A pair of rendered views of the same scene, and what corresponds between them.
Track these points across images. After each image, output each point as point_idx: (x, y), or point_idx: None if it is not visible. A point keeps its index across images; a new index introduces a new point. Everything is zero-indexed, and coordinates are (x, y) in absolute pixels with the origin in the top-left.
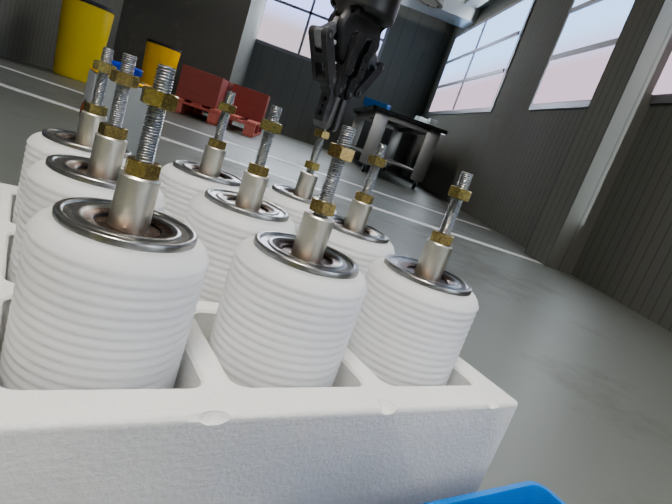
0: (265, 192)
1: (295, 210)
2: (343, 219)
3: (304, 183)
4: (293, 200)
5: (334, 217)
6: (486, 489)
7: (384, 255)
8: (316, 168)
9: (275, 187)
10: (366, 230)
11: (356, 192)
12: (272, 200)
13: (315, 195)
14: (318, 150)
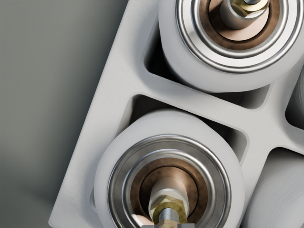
0: (235, 225)
1: (230, 146)
2: (221, 48)
3: (186, 194)
4: (227, 163)
5: (242, 53)
6: None
7: None
8: (171, 197)
9: (227, 219)
10: (207, 3)
11: (266, 7)
12: (244, 192)
13: (115, 207)
14: (174, 218)
